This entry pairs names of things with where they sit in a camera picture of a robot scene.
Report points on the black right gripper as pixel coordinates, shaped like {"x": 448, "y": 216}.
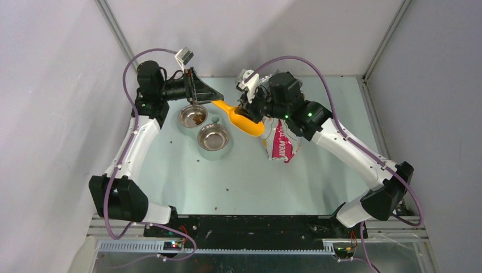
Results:
{"x": 249, "y": 107}

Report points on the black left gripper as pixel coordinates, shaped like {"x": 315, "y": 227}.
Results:
{"x": 196, "y": 91}

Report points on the orange plastic scoop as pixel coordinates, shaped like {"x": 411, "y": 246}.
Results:
{"x": 239, "y": 121}

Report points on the white yellow pet food bag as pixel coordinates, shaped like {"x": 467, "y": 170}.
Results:
{"x": 280, "y": 141}

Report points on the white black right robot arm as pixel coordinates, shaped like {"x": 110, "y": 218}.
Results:
{"x": 385, "y": 178}

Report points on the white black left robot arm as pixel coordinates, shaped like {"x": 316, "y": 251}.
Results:
{"x": 117, "y": 194}

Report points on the small steel bowl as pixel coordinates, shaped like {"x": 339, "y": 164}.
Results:
{"x": 186, "y": 114}

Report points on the kibble in small bowl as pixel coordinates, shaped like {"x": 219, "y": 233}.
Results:
{"x": 198, "y": 119}

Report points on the steel bowl in green stand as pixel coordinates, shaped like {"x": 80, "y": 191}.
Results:
{"x": 212, "y": 139}

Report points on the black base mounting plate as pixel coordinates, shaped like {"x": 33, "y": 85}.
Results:
{"x": 263, "y": 232}

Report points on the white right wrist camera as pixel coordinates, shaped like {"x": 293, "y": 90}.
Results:
{"x": 247, "y": 81}

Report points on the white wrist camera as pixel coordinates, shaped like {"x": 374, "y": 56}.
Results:
{"x": 183, "y": 56}
{"x": 247, "y": 81}

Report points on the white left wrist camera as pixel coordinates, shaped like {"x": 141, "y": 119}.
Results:
{"x": 183, "y": 56}

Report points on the aluminium frame post right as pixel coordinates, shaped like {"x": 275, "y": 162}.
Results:
{"x": 390, "y": 32}

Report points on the aluminium frame post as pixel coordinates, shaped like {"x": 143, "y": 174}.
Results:
{"x": 115, "y": 28}
{"x": 390, "y": 32}

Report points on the aluminium frame post left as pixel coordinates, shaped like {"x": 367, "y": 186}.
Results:
{"x": 115, "y": 28}

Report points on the grey slotted cable duct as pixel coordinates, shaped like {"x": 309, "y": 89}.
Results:
{"x": 133, "y": 246}

